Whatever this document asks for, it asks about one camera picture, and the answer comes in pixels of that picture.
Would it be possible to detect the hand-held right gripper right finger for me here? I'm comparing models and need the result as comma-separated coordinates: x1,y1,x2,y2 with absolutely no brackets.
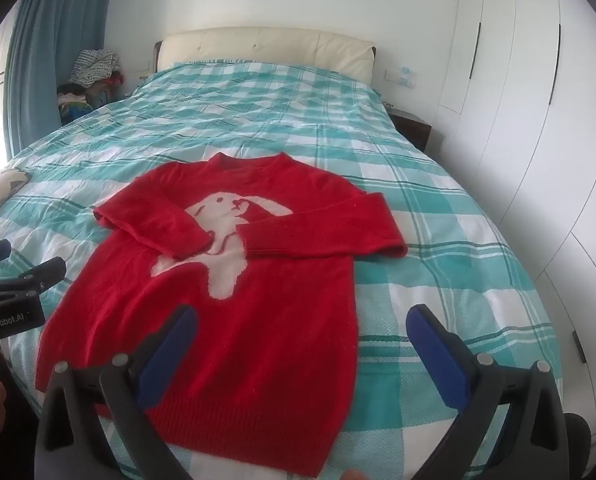
406,304,571,480

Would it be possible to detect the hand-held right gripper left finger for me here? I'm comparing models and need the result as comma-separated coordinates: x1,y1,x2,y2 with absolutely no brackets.
36,304,199,480

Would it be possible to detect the red sweater with white rabbit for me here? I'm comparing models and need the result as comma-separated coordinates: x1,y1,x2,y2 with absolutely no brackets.
35,151,409,478

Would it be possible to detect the pile of mixed clothes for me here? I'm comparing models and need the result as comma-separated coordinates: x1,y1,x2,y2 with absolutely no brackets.
56,49,126,127

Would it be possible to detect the patterned beige pillow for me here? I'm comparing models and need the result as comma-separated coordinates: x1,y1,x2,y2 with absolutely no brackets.
0,168,31,227

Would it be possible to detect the dark wooden nightstand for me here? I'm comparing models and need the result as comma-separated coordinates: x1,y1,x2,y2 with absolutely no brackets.
384,104,433,154

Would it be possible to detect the blue curtain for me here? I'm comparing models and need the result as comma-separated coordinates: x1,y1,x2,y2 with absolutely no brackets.
0,0,114,162

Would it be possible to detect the bed with teal plaid cover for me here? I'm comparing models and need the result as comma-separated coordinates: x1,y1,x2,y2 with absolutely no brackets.
0,60,565,480

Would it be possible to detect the white wardrobe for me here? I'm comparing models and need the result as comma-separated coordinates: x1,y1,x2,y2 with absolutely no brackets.
437,0,596,438

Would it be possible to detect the cream padded headboard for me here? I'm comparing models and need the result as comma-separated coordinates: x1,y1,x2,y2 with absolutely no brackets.
154,27,377,87

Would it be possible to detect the white wall outlet panel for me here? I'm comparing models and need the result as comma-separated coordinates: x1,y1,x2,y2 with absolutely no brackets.
385,65,419,86

